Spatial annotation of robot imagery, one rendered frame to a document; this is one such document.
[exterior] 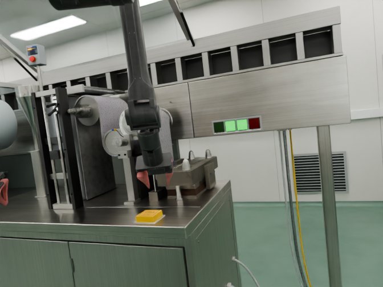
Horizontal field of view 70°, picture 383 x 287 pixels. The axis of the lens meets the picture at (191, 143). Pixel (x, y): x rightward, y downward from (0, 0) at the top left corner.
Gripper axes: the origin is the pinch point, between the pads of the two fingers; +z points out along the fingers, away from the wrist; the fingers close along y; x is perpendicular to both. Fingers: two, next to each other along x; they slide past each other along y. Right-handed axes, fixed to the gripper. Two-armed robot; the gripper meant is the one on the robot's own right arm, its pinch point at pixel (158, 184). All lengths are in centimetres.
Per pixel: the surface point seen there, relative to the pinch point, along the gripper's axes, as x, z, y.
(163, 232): 5.4, 15.9, 0.8
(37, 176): -62, 39, 76
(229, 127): -55, 16, -33
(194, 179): -21.8, 18.7, -11.5
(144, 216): -1.5, 15.0, 7.1
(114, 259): 1.6, 32.3, 21.2
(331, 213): -28, 59, -81
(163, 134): -51, 14, 0
